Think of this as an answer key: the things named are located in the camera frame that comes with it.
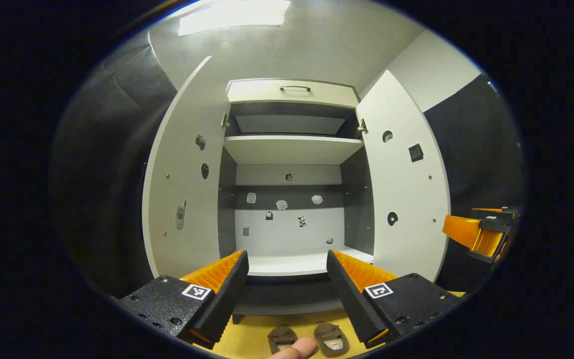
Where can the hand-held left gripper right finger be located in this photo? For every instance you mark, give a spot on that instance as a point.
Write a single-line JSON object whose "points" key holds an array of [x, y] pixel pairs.
{"points": [[354, 304]]}

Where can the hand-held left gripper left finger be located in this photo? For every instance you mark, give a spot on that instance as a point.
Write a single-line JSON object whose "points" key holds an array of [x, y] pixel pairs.
{"points": [[222, 304]]}

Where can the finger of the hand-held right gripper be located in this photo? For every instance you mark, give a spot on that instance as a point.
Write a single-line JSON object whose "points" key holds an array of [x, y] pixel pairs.
{"points": [[501, 215], [466, 232]]}

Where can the brown fuzzy shoe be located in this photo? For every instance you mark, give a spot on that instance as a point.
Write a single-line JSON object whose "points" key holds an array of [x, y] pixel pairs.
{"points": [[332, 339], [283, 339]]}

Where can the white and grey shoe cabinet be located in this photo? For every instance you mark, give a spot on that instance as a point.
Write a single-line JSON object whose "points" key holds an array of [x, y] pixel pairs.
{"points": [[289, 234]]}

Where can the white door with phone sticker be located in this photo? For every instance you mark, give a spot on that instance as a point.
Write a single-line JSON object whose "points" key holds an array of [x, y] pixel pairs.
{"points": [[187, 164]]}

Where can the metal door hinge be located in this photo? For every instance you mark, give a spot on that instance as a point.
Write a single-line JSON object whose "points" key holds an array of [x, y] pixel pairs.
{"points": [[225, 120], [362, 126]]}

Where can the white cabinet shelf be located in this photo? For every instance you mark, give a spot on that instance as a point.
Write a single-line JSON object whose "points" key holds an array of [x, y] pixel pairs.
{"points": [[292, 147]]}

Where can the white cabinet drawer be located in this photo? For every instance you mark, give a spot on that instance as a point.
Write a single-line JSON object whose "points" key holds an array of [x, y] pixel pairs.
{"points": [[267, 94]]}

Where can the black backdrop cloth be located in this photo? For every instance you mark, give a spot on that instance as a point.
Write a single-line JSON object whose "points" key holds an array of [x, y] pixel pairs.
{"points": [[102, 174]]}

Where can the ceiling light panel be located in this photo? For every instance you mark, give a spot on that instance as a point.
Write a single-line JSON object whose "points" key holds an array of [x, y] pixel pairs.
{"points": [[232, 15]]}

